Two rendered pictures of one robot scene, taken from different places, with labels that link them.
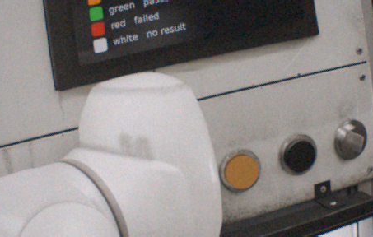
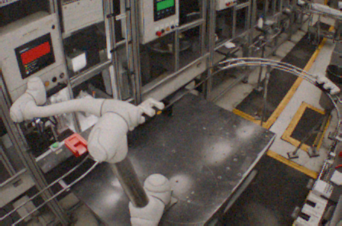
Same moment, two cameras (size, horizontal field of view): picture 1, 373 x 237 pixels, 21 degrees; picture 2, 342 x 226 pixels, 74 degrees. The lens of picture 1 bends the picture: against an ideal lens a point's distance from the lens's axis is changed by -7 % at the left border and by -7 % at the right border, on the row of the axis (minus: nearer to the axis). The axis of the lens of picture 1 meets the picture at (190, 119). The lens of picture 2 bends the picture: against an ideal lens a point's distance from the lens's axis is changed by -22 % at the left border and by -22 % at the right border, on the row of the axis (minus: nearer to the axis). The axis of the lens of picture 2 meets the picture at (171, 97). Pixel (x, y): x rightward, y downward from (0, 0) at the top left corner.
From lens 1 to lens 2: 0.80 m
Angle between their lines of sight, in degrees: 34
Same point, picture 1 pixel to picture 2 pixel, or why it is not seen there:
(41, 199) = (26, 101)
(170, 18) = (36, 66)
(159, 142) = (37, 88)
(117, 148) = (33, 89)
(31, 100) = (19, 81)
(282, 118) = (51, 75)
